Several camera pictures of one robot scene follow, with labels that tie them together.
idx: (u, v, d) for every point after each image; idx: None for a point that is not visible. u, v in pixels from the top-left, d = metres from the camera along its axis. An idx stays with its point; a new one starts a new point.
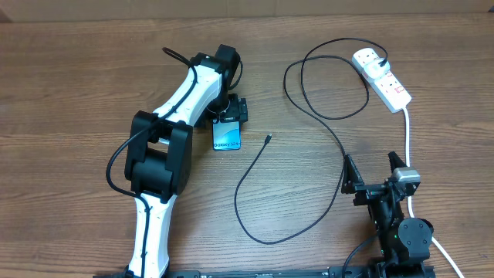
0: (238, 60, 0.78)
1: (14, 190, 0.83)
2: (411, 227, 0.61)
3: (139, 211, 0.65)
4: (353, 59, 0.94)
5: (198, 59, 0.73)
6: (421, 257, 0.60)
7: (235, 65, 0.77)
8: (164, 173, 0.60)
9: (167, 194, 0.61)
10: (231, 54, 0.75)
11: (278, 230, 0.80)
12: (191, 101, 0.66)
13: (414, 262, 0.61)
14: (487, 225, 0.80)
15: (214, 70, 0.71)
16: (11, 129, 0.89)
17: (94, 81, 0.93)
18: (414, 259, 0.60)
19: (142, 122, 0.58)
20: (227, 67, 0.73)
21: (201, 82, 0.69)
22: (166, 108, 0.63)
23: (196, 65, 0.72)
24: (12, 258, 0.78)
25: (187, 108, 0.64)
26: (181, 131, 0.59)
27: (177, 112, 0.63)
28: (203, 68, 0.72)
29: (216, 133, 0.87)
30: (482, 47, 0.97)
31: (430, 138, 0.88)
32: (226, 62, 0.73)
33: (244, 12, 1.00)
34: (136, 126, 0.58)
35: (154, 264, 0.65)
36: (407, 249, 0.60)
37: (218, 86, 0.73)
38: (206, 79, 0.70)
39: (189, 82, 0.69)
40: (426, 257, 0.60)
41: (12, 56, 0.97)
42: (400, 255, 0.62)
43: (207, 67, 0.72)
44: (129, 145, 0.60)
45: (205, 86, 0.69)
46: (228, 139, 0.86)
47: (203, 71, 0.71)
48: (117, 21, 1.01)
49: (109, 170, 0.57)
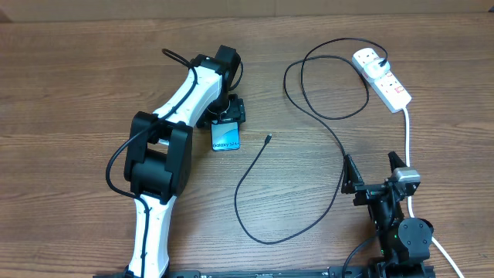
0: (238, 63, 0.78)
1: (13, 190, 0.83)
2: (411, 227, 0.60)
3: (138, 212, 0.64)
4: (353, 59, 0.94)
5: (198, 59, 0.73)
6: (421, 257, 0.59)
7: (235, 69, 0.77)
8: (164, 174, 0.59)
9: (166, 195, 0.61)
10: (232, 56, 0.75)
11: (278, 230, 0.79)
12: (191, 101, 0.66)
13: (414, 262, 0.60)
14: (488, 225, 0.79)
15: (214, 72, 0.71)
16: (12, 129, 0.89)
17: (95, 81, 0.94)
18: (414, 259, 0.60)
19: (142, 123, 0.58)
20: (227, 68, 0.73)
21: (202, 83, 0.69)
22: (166, 109, 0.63)
23: (197, 66, 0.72)
24: (12, 258, 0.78)
25: (187, 109, 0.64)
26: (181, 132, 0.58)
27: (177, 113, 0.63)
28: (204, 69, 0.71)
29: (215, 133, 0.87)
30: (482, 47, 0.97)
31: (430, 138, 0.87)
32: (227, 64, 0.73)
33: (243, 12, 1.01)
34: (136, 127, 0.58)
35: (154, 265, 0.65)
36: (407, 249, 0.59)
37: (218, 87, 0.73)
38: (206, 79, 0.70)
39: (190, 83, 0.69)
40: (426, 257, 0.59)
41: (13, 57, 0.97)
42: (400, 255, 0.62)
43: (207, 68, 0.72)
44: (128, 146, 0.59)
45: (206, 87, 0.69)
46: (228, 139, 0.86)
47: (203, 72, 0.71)
48: (118, 21, 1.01)
49: (108, 171, 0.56)
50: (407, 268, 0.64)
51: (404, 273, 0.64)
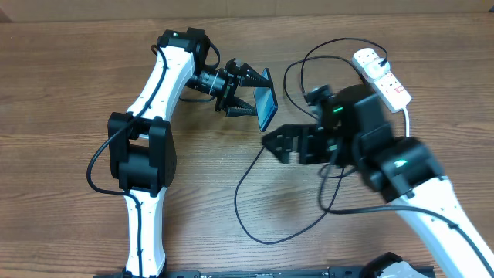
0: (209, 45, 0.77)
1: (13, 190, 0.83)
2: (348, 91, 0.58)
3: (130, 208, 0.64)
4: (354, 59, 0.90)
5: (165, 36, 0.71)
6: (372, 103, 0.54)
7: (206, 49, 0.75)
8: (148, 168, 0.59)
9: (155, 188, 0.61)
10: (201, 34, 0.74)
11: (278, 230, 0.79)
12: (164, 92, 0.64)
13: (379, 123, 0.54)
14: (488, 225, 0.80)
15: (185, 50, 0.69)
16: (11, 129, 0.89)
17: (94, 81, 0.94)
18: (375, 115, 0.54)
19: (117, 123, 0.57)
20: (197, 42, 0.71)
21: (172, 66, 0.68)
22: (139, 105, 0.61)
23: (164, 46, 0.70)
24: (11, 258, 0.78)
25: (160, 100, 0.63)
26: (160, 128, 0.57)
27: (152, 108, 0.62)
28: (172, 49, 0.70)
29: (258, 113, 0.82)
30: (482, 47, 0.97)
31: (431, 138, 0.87)
32: (195, 38, 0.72)
33: (244, 12, 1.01)
34: (113, 128, 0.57)
35: (152, 261, 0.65)
36: (354, 106, 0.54)
37: (191, 66, 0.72)
38: (177, 62, 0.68)
39: (160, 68, 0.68)
40: (377, 100, 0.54)
41: (13, 56, 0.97)
42: (372, 127, 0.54)
43: (176, 47, 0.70)
44: (109, 147, 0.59)
45: (177, 70, 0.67)
46: (265, 111, 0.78)
47: (172, 53, 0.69)
48: (117, 21, 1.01)
49: (89, 172, 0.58)
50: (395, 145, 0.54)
51: (395, 151, 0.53)
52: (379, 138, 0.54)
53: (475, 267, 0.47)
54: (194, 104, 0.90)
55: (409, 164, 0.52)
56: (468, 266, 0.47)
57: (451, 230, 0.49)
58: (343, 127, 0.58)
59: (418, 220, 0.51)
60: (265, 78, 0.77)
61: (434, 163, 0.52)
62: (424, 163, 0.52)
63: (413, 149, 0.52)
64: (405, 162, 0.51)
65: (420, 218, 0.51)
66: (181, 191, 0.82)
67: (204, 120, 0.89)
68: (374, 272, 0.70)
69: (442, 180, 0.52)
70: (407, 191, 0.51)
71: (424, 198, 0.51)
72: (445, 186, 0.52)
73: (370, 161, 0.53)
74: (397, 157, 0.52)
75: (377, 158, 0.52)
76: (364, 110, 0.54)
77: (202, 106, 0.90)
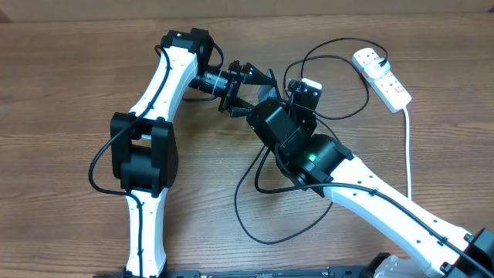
0: (212, 45, 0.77)
1: (14, 190, 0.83)
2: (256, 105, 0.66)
3: (130, 208, 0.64)
4: (353, 59, 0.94)
5: (169, 37, 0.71)
6: (279, 116, 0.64)
7: (210, 49, 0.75)
8: (150, 169, 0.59)
9: (157, 189, 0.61)
10: (205, 34, 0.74)
11: (277, 230, 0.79)
12: (167, 93, 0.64)
13: (291, 130, 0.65)
14: (488, 225, 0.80)
15: (188, 51, 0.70)
16: (11, 129, 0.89)
17: (94, 81, 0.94)
18: (285, 124, 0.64)
19: (120, 123, 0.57)
20: (201, 43, 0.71)
21: (176, 66, 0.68)
22: (141, 106, 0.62)
23: (167, 48, 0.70)
24: (11, 258, 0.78)
25: (164, 101, 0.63)
26: (162, 129, 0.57)
27: (154, 108, 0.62)
28: (176, 49, 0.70)
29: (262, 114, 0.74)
30: (482, 47, 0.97)
31: (430, 138, 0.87)
32: (200, 38, 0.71)
33: (244, 13, 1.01)
34: (115, 128, 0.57)
35: (152, 262, 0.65)
36: (263, 121, 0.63)
37: (195, 66, 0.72)
38: (180, 62, 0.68)
39: (162, 68, 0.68)
40: (281, 110, 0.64)
41: (12, 56, 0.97)
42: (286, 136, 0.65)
43: (180, 48, 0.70)
44: (111, 147, 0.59)
45: (180, 72, 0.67)
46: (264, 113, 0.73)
47: (176, 54, 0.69)
48: (118, 21, 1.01)
49: (91, 172, 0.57)
50: (311, 144, 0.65)
51: (309, 150, 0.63)
52: (296, 144, 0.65)
53: (404, 224, 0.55)
54: (195, 104, 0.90)
55: (323, 159, 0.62)
56: (396, 225, 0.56)
57: (373, 196, 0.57)
58: (266, 138, 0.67)
59: (342, 196, 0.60)
60: (268, 77, 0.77)
61: (341, 147, 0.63)
62: (334, 153, 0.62)
63: (325, 147, 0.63)
64: (319, 157, 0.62)
65: (343, 195, 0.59)
66: (182, 191, 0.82)
67: (206, 120, 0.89)
68: (368, 272, 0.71)
69: (352, 158, 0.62)
70: (325, 177, 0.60)
71: (341, 176, 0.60)
72: (356, 161, 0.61)
73: (293, 165, 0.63)
74: (312, 155, 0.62)
75: (298, 162, 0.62)
76: (275, 122, 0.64)
77: (204, 106, 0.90)
